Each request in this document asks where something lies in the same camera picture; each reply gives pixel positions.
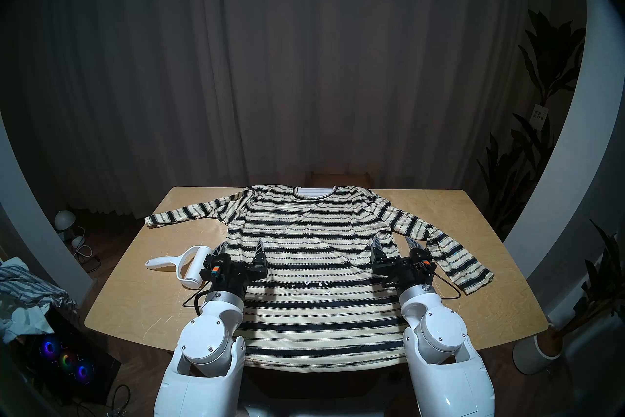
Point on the small dark potted plant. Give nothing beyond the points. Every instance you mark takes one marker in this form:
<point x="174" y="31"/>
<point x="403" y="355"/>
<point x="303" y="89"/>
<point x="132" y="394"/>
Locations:
<point x="603" y="284"/>

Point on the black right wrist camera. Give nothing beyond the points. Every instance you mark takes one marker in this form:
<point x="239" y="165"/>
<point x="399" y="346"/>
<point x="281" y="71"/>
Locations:
<point x="420" y="258"/>

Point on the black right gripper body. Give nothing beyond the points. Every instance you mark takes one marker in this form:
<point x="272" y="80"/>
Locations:
<point x="393" y="272"/>

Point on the white lint roller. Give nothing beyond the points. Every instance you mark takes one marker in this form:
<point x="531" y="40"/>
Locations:
<point x="196" y="265"/>

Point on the cream black striped long-sleeve top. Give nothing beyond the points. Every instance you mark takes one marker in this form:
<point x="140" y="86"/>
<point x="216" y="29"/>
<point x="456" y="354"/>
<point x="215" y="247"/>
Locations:
<point x="317" y="235"/>

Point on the white plant tag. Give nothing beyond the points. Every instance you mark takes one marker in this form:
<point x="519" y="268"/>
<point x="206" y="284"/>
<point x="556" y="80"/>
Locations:
<point x="539" y="114"/>

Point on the white plant pot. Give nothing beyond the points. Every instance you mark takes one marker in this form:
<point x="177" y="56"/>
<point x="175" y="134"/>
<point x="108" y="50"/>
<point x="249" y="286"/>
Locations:
<point x="530" y="355"/>

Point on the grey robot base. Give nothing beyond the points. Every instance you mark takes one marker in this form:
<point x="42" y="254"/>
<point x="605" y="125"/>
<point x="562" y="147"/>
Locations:
<point x="322" y="412"/>

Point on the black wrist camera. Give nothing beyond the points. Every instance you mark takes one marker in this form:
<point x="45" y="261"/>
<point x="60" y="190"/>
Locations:
<point x="217" y="264"/>
<point x="420" y="258"/>

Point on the white mushroom lamp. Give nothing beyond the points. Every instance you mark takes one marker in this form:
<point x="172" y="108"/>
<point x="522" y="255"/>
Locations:
<point x="64" y="219"/>

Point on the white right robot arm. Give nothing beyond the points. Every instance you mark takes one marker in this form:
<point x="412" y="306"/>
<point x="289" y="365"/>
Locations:
<point x="439" y="333"/>

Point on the small white round device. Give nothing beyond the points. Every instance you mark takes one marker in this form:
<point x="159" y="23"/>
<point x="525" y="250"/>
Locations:
<point x="78" y="241"/>

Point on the white curved arch pillar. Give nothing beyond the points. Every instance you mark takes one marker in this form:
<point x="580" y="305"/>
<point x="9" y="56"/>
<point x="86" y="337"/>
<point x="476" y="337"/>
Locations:
<point x="581" y="167"/>
<point x="29" y="225"/>

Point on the striped cloth pile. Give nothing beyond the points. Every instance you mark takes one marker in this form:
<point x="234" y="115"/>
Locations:
<point x="29" y="281"/>

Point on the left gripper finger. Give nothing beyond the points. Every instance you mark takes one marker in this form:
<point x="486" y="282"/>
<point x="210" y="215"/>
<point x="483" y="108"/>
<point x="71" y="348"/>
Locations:
<point x="222" y="252"/>
<point x="260" y="258"/>

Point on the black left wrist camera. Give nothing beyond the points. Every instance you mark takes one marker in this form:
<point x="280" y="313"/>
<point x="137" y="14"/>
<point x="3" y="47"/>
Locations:
<point x="217" y="264"/>

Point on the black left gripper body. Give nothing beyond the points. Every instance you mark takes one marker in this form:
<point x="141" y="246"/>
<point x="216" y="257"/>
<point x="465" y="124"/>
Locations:
<point x="241" y="277"/>

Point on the grey pleated curtain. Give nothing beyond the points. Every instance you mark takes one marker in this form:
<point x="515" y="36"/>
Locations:
<point x="293" y="54"/>

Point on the black computer with RGB fans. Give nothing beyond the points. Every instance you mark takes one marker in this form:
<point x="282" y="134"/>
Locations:
<point x="68" y="362"/>

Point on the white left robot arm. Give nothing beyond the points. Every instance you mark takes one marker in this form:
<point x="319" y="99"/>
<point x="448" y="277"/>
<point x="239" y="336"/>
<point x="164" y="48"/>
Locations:
<point x="210" y="338"/>

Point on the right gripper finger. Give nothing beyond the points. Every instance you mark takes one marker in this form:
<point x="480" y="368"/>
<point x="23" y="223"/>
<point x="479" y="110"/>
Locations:
<point x="414" y="246"/>
<point x="378" y="252"/>

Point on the tall dark leafy plant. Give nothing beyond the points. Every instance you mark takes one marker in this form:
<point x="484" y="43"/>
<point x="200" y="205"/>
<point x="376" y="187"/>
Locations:
<point x="552" y="59"/>

